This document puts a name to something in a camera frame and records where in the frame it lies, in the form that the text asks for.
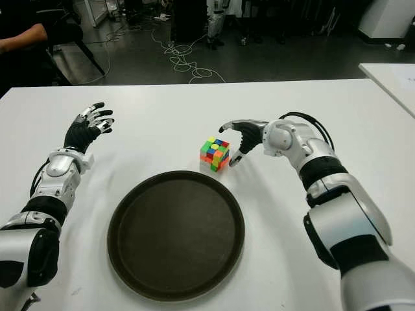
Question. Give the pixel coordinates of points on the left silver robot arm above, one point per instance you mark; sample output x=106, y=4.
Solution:
x=55, y=168

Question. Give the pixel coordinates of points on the white power strip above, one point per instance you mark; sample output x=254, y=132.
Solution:
x=162, y=17

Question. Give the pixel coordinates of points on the multicoloured Rubik's cube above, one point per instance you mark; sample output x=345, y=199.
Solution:
x=214, y=155

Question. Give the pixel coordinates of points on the white machine housing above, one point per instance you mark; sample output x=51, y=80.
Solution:
x=382, y=19

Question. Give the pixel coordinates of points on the dark brown round plate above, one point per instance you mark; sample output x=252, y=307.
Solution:
x=175, y=233

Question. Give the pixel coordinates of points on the small white floor object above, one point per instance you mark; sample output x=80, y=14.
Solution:
x=401, y=47

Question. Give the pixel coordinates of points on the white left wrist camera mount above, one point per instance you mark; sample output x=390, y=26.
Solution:
x=89, y=162

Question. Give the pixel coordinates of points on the seated person in black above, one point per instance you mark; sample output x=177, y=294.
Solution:
x=19, y=39

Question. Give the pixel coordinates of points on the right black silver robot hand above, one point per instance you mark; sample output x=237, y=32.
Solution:
x=249, y=136

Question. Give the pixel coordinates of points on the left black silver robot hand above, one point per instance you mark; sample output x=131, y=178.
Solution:
x=79, y=134

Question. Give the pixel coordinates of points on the white side table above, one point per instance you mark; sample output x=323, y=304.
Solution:
x=392, y=81

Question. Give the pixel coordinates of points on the pale folding stand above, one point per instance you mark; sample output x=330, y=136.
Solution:
x=329, y=22

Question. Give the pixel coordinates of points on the black cabinet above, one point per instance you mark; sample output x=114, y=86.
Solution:
x=189, y=19

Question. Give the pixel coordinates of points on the white board panel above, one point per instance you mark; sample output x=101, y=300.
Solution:
x=99, y=13

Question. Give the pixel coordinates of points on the black chair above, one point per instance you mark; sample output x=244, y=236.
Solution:
x=92, y=60

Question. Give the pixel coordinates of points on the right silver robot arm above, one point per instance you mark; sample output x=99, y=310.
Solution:
x=350, y=207

